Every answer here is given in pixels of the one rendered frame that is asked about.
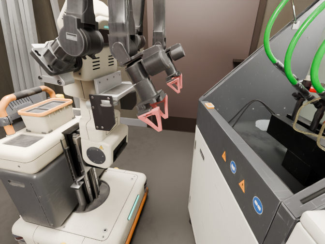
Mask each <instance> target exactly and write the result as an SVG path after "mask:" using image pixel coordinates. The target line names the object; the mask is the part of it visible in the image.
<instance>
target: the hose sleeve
mask: <svg viewBox="0 0 325 244"><path fill-rule="evenodd" d="M272 64H273V65H274V66H275V67H276V68H277V69H278V70H279V71H280V72H281V73H283V75H284V76H285V77H286V74H285V71H284V65H283V64H282V63H281V62H280V61H279V60H277V62H276V63H272Z"/></svg>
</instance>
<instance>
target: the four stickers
mask: <svg viewBox="0 0 325 244"><path fill-rule="evenodd" d="M222 158H223V159H224V161H225V162H226V159H227V152H226V150H225V149H224V148H223V150H222ZM236 169H237V165H236V164H235V162H234V161H233V159H231V163H230V170H231V171H232V173H233V174H234V176H235V174H236ZM238 184H239V186H240V188H241V190H242V191H243V193H244V194H245V192H246V189H247V186H248V184H247V182H246V181H245V179H244V178H243V176H242V174H241V175H240V178H239V182H238ZM251 204H252V205H253V207H254V209H255V210H256V212H257V214H258V216H259V217H261V215H262V212H263V210H264V208H265V207H264V205H263V204H262V202H261V201H260V199H259V198H258V196H257V194H256V193H255V194H254V197H253V199H252V202H251Z"/></svg>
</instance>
